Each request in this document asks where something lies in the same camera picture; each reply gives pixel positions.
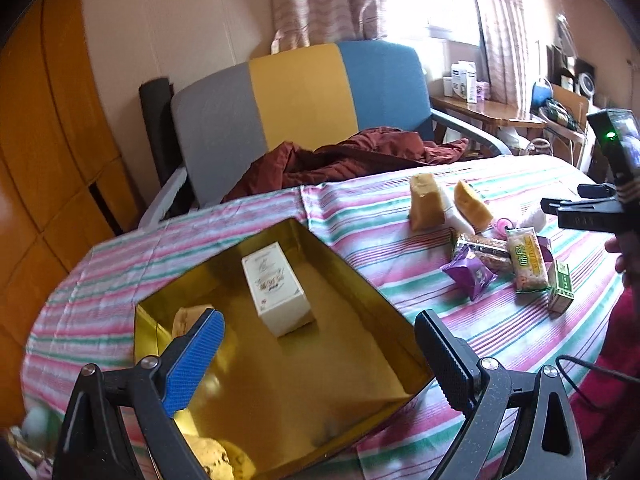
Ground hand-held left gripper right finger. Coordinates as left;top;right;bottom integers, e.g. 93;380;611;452
414;310;588;480

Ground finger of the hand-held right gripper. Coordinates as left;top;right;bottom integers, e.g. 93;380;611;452
540;197;626;234
577;183;617;199

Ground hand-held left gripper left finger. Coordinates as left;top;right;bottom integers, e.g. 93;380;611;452
52;309;226;480

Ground white plastic ball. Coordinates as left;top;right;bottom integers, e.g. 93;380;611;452
514;206;547;232

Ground yellow-striped rice cracker packet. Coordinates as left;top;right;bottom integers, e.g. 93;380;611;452
505;227;551;295

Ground purple snack packet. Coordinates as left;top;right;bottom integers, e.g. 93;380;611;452
442;245;499;302

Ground green-edged clear cake packet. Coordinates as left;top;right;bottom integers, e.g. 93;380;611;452
451;232;514;274

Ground gold tin box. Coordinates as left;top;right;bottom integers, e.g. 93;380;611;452
132;217;436;480

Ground large sponge cake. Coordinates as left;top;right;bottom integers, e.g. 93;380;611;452
409;172;447;232

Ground person's right hand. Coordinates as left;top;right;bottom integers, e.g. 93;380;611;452
604;234;630;275

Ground wrapped flaky pastry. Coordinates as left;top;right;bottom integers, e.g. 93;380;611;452
171;304;216;339

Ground cardboard box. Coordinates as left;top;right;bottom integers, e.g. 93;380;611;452
549;82;592;132

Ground small green box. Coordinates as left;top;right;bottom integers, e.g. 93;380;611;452
546;259;575;315

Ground blue round container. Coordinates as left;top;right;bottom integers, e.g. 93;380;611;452
530;78;554;112

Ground yellow snack packet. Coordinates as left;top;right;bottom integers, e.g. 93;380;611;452
184;432;253;480

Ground white printed carton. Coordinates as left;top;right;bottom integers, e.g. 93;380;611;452
241;241;317;337

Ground small wrapped sponge cake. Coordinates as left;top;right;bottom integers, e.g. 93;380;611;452
454;180;494;229

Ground person's red clothing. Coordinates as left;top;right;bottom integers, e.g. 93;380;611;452
570;260;640;480

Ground pale wrapped stick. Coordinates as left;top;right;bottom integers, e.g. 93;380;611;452
440;191;475;236

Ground wooden side table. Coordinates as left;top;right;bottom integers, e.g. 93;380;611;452
429;94;549;157

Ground patterned pink curtain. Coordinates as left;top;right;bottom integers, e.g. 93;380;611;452
465;0;532;111
269;0;389;54

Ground white product boxes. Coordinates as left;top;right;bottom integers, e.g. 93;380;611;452
449;60;479;104

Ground maroon jacket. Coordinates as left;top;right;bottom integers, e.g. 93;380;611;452
221;127;471;204

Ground black rolled mat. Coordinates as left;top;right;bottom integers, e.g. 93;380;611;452
138;77;176;203

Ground wooden wardrobe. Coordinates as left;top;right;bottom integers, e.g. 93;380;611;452
0;0;141;411

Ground grey yellow blue sofa chair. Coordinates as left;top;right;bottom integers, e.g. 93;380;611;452
137;42;514;231

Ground black cable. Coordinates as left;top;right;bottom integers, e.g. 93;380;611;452
554;355;640;398

